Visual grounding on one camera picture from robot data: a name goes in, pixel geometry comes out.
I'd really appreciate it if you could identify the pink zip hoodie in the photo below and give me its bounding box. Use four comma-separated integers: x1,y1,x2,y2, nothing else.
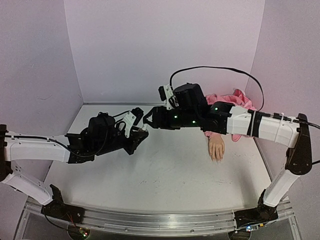
203,88,257,143

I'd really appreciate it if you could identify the pink nail polish bottle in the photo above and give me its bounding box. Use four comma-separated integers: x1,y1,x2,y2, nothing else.
137,125,148,132

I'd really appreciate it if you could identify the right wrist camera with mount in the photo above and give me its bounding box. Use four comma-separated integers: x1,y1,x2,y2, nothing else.
158,84,178,110

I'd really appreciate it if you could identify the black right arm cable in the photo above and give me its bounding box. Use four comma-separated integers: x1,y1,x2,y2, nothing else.
169,65,266,112

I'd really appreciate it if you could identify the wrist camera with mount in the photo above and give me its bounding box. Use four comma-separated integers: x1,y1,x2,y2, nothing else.
118,107,144,138
158,84,178,110

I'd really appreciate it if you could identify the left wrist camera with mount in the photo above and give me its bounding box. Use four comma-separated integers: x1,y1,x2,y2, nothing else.
118,107,144,138

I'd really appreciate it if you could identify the mannequin hand with long nails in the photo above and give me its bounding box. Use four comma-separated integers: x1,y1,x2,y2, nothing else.
208,134,225,162

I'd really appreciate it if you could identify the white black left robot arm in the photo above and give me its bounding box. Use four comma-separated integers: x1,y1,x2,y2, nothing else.
0,107,149,224

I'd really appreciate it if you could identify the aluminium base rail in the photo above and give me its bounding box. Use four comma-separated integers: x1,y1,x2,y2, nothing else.
14,199,301,240

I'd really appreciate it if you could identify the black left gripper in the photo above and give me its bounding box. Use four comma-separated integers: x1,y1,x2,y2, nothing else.
96,123,149,158

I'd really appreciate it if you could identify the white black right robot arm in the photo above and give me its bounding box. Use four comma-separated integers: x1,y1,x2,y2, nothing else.
143,83,313,229

